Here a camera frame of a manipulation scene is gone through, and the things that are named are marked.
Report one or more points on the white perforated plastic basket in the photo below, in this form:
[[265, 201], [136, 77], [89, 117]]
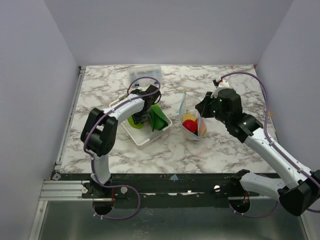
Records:
[[150, 132]]

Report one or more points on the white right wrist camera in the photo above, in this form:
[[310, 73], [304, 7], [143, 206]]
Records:
[[219, 84]]

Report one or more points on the red toy apple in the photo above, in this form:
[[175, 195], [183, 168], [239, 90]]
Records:
[[190, 125]]

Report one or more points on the white toy leek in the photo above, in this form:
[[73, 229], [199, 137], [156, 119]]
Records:
[[158, 120]]

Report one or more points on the clear zip top bag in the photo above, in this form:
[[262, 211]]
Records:
[[188, 106]]

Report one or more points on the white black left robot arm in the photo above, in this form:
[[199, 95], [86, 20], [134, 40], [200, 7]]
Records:
[[100, 130]]

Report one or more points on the yellow toy lemon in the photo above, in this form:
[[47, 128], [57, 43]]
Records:
[[188, 116]]

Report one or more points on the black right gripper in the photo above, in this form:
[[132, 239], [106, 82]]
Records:
[[202, 108]]

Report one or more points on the orange red toy mango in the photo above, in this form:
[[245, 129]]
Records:
[[202, 128]]

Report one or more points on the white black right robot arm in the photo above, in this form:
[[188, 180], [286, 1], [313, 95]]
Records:
[[296, 188]]

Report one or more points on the aluminium side rail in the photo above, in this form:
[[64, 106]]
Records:
[[59, 159]]

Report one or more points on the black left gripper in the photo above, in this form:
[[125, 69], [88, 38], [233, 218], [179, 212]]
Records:
[[141, 118]]

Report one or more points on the aluminium front rail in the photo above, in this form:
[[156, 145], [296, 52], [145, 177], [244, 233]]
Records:
[[61, 191]]

